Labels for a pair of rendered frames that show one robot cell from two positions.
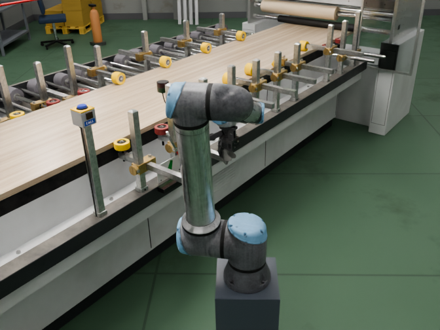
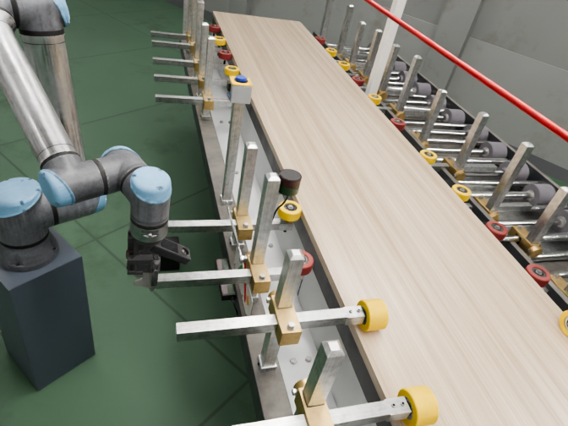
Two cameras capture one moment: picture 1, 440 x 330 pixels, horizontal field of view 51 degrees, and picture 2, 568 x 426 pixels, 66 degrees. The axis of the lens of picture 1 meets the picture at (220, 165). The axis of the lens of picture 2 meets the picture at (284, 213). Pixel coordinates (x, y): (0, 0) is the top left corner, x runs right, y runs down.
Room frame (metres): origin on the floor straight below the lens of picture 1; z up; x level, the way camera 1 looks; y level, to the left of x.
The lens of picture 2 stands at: (2.68, -0.59, 1.79)
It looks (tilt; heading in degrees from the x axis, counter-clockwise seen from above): 37 degrees down; 119
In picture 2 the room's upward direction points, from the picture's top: 13 degrees clockwise
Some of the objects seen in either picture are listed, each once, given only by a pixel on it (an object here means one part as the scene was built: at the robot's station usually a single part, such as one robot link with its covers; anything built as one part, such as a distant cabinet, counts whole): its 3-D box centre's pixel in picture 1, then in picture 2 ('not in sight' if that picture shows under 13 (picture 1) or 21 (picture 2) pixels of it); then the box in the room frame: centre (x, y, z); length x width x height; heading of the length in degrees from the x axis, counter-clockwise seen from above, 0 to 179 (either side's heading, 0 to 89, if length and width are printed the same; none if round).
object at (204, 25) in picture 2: not in sight; (202, 68); (0.99, 1.16, 0.88); 0.04 x 0.04 x 0.48; 52
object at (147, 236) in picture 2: (226, 120); (149, 226); (2.00, -0.04, 1.05); 0.10 x 0.09 x 0.05; 141
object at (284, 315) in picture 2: not in sight; (283, 315); (2.38, 0.06, 0.95); 0.14 x 0.06 x 0.05; 142
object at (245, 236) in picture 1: (245, 239); (21, 210); (1.44, -0.09, 0.79); 0.17 x 0.15 x 0.18; 79
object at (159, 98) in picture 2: not in sight; (199, 101); (1.19, 0.95, 0.81); 0.44 x 0.03 x 0.04; 52
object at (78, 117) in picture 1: (83, 116); (239, 90); (1.76, 0.55, 1.18); 0.07 x 0.07 x 0.08; 52
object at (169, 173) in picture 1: (150, 166); (231, 226); (1.97, 0.33, 0.83); 0.44 x 0.03 x 0.04; 52
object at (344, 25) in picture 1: (342, 50); not in sight; (3.73, -1.01, 0.89); 0.04 x 0.04 x 0.48; 52
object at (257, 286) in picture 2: (177, 143); (258, 270); (2.18, 0.22, 0.85); 0.14 x 0.06 x 0.05; 142
